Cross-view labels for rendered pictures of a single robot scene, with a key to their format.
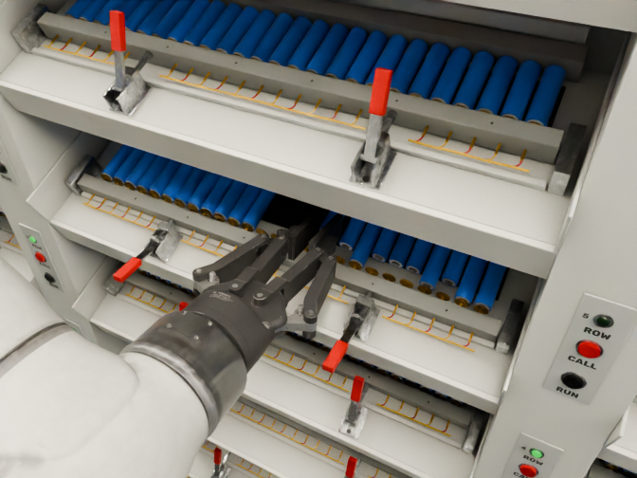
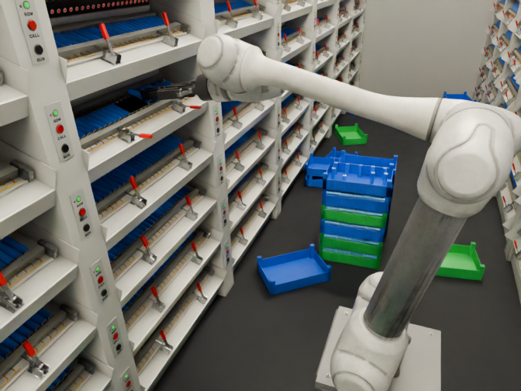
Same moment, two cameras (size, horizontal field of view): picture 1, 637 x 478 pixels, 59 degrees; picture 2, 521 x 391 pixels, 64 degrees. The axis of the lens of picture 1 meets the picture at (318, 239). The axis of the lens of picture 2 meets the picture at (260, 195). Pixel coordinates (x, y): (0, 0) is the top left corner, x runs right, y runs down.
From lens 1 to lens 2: 130 cm
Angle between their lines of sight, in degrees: 75
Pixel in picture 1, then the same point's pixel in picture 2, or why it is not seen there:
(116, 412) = not seen: hidden behind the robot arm
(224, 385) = not seen: hidden behind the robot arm
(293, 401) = (174, 179)
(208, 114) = (131, 53)
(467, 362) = (195, 100)
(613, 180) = (203, 15)
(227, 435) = (159, 252)
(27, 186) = (77, 151)
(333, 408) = (179, 170)
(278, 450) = (170, 235)
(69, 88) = (91, 69)
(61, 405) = not seen: hidden behind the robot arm
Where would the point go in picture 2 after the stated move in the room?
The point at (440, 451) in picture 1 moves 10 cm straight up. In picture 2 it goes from (198, 153) to (195, 127)
